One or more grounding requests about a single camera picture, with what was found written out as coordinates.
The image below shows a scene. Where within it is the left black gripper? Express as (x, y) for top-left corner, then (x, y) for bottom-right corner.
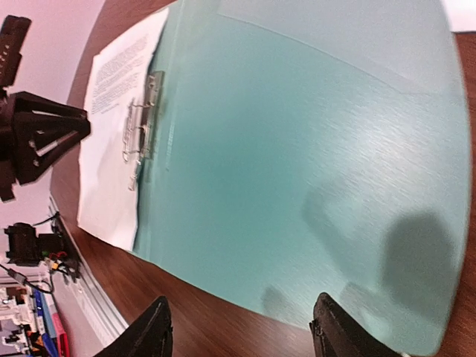
(1, 89), (91, 202)

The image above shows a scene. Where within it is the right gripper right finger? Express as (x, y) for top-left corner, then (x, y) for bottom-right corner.
(309, 292), (408, 357)

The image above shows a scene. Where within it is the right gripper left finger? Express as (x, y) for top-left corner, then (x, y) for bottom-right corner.
(96, 295), (173, 357)

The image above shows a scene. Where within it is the white text paper sheet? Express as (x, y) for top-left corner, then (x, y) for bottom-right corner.
(77, 8), (169, 251)

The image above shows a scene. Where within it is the metal folder clip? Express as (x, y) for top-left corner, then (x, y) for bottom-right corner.
(122, 71), (165, 191)

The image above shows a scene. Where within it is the teal plastic folder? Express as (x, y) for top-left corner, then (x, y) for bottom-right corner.
(133, 1), (471, 356)

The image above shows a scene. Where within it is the aluminium front rail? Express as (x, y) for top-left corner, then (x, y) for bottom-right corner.
(54, 216), (129, 356)

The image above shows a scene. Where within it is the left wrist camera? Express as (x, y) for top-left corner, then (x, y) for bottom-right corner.
(1, 15), (31, 88)

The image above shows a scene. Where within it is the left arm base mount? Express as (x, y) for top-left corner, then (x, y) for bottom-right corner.
(3, 211), (80, 283)

